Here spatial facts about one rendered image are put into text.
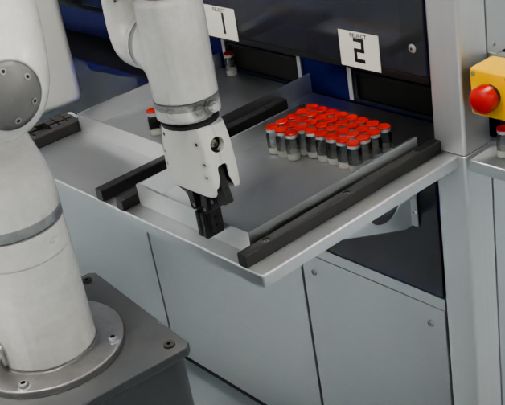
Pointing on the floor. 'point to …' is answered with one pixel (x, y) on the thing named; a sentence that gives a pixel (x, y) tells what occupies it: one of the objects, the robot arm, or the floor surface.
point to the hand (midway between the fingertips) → (210, 220)
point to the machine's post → (465, 201)
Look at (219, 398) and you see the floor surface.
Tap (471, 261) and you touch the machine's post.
